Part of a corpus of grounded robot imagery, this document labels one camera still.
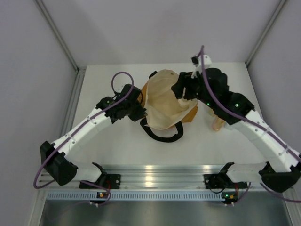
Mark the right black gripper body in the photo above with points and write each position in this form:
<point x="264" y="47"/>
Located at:
<point x="193" y="90"/>

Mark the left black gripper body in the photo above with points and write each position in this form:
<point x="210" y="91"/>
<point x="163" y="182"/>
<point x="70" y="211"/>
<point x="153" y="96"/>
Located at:
<point x="135" y="111"/>

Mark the beige round bottle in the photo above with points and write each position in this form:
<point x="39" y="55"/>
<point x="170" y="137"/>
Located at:
<point x="186" y="104"/>

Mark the tan canvas tote bag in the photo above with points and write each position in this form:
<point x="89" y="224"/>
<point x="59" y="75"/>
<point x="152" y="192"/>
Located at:
<point x="162" y="108"/>

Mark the orange bottle pink cap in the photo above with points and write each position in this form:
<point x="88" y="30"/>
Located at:
<point x="217" y="124"/>

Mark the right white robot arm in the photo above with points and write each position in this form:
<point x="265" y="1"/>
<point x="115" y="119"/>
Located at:
<point x="282" y="166"/>

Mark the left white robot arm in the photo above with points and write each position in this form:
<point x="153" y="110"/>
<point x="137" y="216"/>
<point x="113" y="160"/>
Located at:
<point x="57" y="158"/>

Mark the left aluminium frame post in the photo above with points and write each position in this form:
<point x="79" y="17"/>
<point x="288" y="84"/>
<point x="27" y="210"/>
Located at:
<point x="57" y="34"/>

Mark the aluminium frame post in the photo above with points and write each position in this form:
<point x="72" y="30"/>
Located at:
<point x="57" y="34"/>
<point x="268" y="26"/>

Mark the aluminium mounting rail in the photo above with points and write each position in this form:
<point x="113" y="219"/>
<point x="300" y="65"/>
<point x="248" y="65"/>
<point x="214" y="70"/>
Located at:
<point x="133" y="177"/>

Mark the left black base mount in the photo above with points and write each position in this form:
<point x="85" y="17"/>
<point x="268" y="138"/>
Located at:
<point x="107" y="181"/>

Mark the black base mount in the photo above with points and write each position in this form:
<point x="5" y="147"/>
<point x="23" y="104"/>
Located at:
<point x="107" y="181"/>
<point x="214" y="181"/>

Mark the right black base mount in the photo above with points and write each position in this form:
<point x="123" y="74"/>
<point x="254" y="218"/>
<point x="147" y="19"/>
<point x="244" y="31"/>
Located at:
<point x="214" y="181"/>

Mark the grey slotted cable duct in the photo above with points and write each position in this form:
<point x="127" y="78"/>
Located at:
<point x="140" y="196"/>

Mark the right aluminium frame post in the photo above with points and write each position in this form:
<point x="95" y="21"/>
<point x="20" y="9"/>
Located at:
<point x="268" y="26"/>

